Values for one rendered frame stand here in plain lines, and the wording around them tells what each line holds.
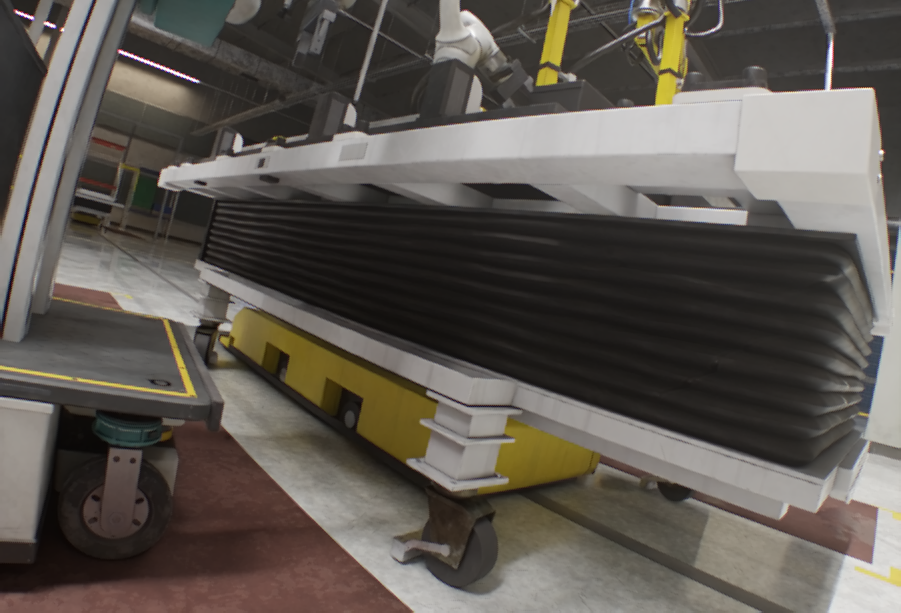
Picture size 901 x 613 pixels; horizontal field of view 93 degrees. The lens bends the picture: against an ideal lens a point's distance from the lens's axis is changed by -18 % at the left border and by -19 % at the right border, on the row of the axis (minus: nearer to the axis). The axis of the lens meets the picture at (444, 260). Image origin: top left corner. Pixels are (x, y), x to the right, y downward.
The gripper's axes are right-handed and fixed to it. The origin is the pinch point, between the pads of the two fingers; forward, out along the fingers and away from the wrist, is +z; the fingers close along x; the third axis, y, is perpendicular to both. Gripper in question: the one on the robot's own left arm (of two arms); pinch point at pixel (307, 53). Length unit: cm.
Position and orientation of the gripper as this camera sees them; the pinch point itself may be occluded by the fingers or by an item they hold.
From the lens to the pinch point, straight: 137.3
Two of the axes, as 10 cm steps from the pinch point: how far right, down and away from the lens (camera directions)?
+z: -2.3, 9.7, -0.6
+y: 8.1, 2.2, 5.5
